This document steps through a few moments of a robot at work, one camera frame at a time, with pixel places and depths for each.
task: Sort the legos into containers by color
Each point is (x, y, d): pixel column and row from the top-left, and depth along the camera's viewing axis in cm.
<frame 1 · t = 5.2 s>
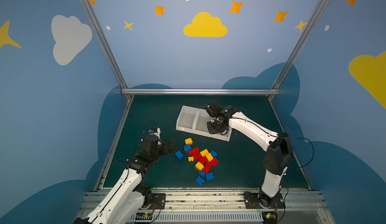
left hand: (168, 140, 82), fingers open
right hand: (214, 129, 87), fingers open
white three-compartment bin: (194, 120, 100), point 7 cm above the table
yellow lego brick top: (188, 141, 97), on the table
blue lego brick near top: (187, 147, 93), point 2 cm above the table
blue lego brick far left: (179, 154, 90), point 2 cm above the table
red lego brick upper left: (193, 151, 92), on the table
yellow lego brick studs up: (204, 152, 92), on the table
yellow lego brick centre: (209, 156, 90), on the table
blue lego brick right: (213, 153, 92), on the table
small yellow lego brick: (190, 158, 90), on the table
red lego brick centre: (202, 159, 90), on the table
red lego brick right: (214, 161, 89), on the table
yellow lego brick lower: (199, 165, 86), point 2 cm above the table
red long lego brick: (207, 166, 86), point 2 cm above the table
blue lego brick small lower: (201, 173, 84), point 2 cm above the table
blue lego brick bottom left: (200, 180, 82), on the table
blue lego brick bottom right: (209, 176, 84), on the table

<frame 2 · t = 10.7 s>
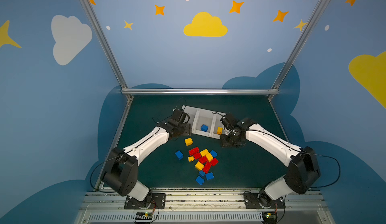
left hand: (187, 126, 88), fingers open
right hand: (227, 143, 84), fingers open
blue lego brick near top: (204, 127, 103), on the table
the other named things where they were.

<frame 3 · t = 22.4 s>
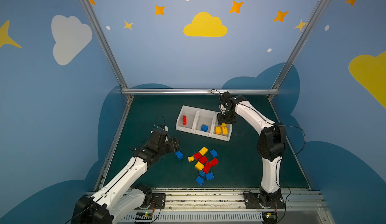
left hand: (175, 140, 83), fingers open
right hand: (225, 121, 94), fingers open
yellow lego brick top: (224, 128, 99), point 4 cm above the table
red lego brick upper left: (184, 120, 106), point 2 cm above the table
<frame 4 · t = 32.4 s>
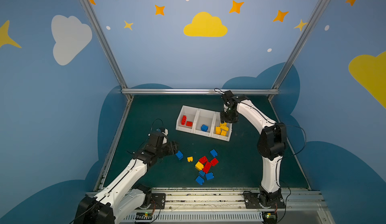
left hand: (176, 143, 84), fingers open
right hand: (227, 120, 94), fingers open
yellow lego brick studs up: (223, 126, 100), point 5 cm above the table
red lego brick: (189, 123, 106), on the table
